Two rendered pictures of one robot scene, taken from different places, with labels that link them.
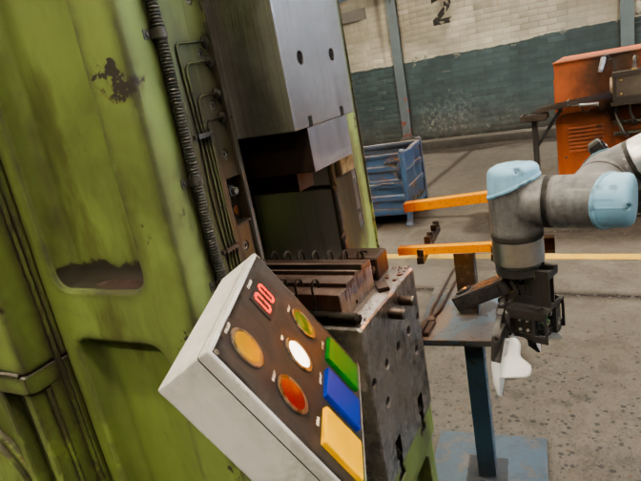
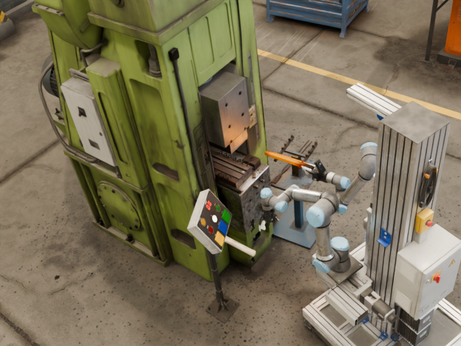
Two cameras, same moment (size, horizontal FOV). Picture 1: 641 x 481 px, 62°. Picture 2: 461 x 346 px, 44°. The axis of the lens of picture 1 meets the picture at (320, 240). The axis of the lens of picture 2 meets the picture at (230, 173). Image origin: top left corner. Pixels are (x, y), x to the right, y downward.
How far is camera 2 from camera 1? 3.10 m
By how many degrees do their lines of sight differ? 29
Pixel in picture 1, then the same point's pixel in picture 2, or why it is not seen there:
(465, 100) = not seen: outside the picture
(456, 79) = not seen: outside the picture
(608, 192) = (277, 206)
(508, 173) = (263, 194)
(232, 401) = (199, 233)
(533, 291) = (268, 214)
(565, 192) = (272, 202)
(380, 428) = (244, 219)
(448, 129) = not seen: outside the picture
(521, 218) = (265, 202)
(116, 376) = (166, 190)
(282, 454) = (207, 241)
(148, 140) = (184, 157)
